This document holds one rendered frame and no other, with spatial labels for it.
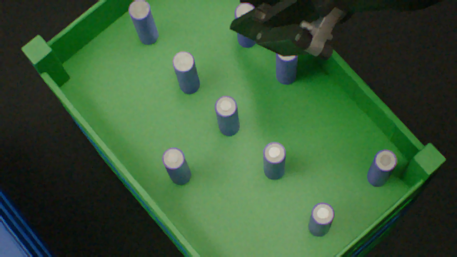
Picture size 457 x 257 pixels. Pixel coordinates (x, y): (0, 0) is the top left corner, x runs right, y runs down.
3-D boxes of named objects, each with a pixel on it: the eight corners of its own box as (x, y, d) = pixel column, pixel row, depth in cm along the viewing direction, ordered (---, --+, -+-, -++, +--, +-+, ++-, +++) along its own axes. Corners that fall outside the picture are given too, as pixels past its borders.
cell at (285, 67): (271, 73, 86) (271, 49, 79) (286, 61, 86) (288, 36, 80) (285, 88, 85) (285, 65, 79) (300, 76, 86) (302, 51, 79)
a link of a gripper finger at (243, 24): (296, 18, 75) (293, 26, 75) (262, 36, 82) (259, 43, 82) (263, 1, 75) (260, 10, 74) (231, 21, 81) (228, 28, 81)
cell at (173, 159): (166, 173, 84) (157, 156, 78) (181, 160, 84) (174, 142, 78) (179, 189, 84) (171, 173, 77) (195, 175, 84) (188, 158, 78)
